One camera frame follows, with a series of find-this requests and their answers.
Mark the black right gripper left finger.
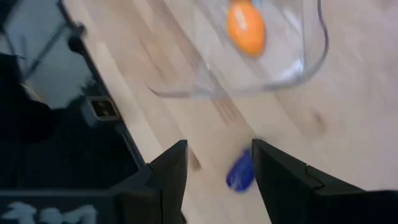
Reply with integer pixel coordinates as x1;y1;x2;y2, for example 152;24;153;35
0;139;189;224

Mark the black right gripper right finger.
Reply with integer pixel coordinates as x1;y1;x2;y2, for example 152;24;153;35
251;138;398;224

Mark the small blue object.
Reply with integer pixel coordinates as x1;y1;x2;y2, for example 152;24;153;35
226;148;256;193

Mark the clear plastic container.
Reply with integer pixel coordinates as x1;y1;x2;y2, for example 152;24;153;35
146;0;330;100

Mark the orange toy fruit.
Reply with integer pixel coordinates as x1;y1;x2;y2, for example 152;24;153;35
226;0;267;59

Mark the black table frame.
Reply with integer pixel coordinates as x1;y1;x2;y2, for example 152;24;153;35
55;0;147;170

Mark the silver mounting bracket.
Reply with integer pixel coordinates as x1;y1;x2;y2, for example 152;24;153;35
88;95;121;121

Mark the black frame strut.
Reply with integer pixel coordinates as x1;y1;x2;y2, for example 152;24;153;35
23;23;86;78

